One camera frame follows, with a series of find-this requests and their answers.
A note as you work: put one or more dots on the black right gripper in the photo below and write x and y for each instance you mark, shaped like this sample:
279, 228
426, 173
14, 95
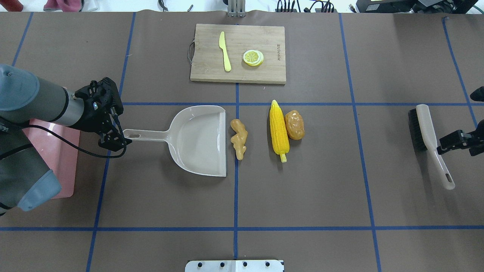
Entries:
477, 138

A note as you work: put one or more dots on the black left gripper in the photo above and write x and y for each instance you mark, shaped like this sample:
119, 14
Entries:
93, 120

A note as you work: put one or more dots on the beige hand brush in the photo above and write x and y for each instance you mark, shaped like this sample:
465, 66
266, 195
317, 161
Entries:
425, 140

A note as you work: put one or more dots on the beige plastic dustpan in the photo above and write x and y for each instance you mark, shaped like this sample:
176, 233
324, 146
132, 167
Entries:
196, 139

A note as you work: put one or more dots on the toy ginger root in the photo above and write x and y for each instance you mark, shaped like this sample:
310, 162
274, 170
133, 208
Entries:
239, 139

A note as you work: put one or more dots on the brown toy potato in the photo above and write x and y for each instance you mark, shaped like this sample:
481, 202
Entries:
294, 125

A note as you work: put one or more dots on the yellow toy corn cob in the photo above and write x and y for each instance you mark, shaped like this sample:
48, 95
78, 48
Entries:
279, 136

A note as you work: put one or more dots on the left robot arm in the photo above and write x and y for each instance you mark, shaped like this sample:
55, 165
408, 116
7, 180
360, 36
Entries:
26, 179

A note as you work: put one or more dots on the pink plastic bin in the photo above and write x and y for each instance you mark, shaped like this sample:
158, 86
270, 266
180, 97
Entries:
59, 156

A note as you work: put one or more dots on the yellow plastic knife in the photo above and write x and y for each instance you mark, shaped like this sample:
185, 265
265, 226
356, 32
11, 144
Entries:
222, 45

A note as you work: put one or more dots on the bamboo cutting board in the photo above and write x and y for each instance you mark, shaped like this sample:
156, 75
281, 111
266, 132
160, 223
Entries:
207, 58

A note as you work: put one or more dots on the toy lemon slices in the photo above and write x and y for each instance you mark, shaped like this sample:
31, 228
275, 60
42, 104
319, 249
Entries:
253, 57

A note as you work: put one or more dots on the metal camera stand post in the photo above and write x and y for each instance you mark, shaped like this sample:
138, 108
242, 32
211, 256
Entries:
236, 8

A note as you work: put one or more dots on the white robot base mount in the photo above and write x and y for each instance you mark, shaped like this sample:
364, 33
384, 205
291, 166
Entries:
235, 266

